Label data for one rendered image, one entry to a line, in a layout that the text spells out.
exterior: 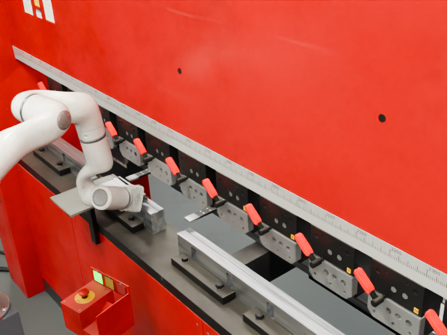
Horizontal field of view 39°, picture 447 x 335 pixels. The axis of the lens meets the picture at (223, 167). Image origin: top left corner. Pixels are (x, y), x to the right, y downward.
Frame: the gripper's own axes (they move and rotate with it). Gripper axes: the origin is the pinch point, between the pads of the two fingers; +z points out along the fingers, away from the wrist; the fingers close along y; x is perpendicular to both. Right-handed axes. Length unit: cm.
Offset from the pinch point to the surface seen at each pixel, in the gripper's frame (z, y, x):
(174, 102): -42, 34, -28
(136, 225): 0.0, -10.9, 1.2
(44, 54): 3, 53, 57
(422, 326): -68, -13, -110
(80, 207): -11.7, -6.7, 19.9
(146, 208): -0.3, -3.5, -2.4
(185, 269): -16.7, -20.7, -29.1
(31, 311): 69, -75, 92
